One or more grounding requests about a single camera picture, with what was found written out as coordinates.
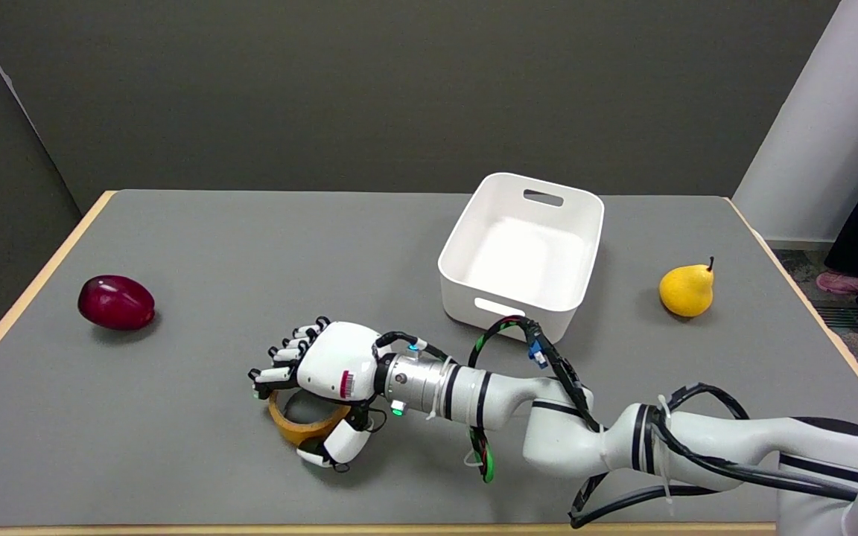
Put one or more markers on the dark red plum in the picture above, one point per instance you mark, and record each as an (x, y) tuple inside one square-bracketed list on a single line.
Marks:
[(115, 301)]

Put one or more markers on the dark floor grille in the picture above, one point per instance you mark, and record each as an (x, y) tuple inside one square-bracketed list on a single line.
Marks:
[(839, 318)]

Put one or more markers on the yellow pear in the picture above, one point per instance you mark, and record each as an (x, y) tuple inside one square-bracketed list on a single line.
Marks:
[(686, 292)]

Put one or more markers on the grey table mat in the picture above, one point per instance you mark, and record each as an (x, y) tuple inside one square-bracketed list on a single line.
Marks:
[(213, 246)]

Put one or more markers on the white round column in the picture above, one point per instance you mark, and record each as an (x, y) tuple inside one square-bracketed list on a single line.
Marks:
[(824, 112)]

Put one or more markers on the yellow tape roll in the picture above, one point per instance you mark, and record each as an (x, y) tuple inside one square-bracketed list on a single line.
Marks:
[(302, 428)]

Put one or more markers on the pink slipper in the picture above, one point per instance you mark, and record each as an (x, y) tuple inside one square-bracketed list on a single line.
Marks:
[(842, 283)]

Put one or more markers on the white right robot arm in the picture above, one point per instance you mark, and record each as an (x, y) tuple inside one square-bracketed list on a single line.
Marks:
[(563, 428)]

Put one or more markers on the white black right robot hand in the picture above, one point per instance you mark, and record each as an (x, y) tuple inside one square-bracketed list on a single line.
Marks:
[(339, 361)]

